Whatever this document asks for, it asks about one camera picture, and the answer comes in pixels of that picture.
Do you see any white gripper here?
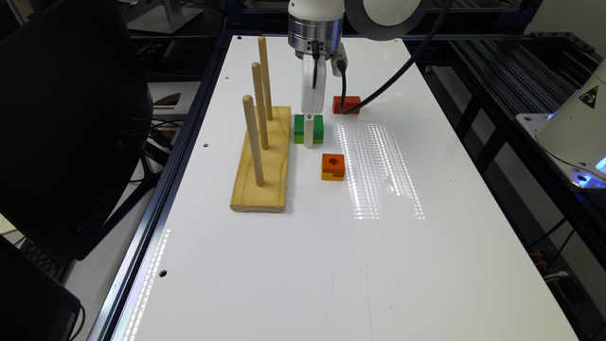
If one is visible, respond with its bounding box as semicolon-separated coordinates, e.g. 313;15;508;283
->
301;52;348;148

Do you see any green block with hole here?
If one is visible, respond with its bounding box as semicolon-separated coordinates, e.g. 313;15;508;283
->
294;114;324;144

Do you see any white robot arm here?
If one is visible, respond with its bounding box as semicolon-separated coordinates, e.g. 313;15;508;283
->
288;0;431;148

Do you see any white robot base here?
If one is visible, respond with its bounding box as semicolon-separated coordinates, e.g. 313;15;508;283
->
516;63;605;190

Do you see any red rectangular block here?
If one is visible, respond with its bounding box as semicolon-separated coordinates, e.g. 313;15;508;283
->
332;96;361;114

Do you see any orange block with hole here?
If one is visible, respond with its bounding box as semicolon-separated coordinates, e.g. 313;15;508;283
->
321;153;346;181

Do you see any front wooden peg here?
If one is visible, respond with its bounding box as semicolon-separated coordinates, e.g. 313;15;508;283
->
242;95;264;187

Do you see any wooden peg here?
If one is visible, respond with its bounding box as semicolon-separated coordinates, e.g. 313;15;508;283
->
251;62;269;150
258;35;273;121
242;95;264;187

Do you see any middle wooden peg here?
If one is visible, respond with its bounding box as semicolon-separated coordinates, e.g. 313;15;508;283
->
251;62;269;150

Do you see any rear wooden peg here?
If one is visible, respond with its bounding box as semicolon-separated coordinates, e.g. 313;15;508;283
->
258;35;273;121

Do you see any wooden peg base board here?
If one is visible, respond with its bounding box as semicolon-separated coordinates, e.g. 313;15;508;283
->
230;106;292;213

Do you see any grey monitor stand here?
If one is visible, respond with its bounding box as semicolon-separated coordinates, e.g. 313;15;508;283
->
127;0;204;34

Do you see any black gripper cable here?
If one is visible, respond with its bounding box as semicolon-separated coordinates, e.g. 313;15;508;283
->
336;0;455;116

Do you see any black aluminium frame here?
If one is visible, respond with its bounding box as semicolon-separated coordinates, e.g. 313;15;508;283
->
406;33;605;340

